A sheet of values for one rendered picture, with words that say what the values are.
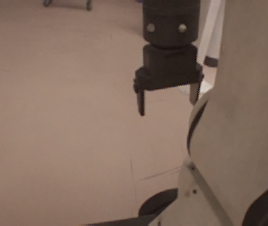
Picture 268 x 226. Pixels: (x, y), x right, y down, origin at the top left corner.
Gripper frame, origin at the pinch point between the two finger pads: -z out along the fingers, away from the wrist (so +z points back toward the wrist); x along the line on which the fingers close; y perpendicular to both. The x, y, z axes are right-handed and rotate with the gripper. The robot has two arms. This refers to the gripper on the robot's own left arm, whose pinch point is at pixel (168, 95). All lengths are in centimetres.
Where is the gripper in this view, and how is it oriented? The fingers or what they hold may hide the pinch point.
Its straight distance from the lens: 43.9
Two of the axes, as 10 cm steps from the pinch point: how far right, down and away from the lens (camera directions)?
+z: -0.6, -8.2, -5.7
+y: -2.5, -5.4, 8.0
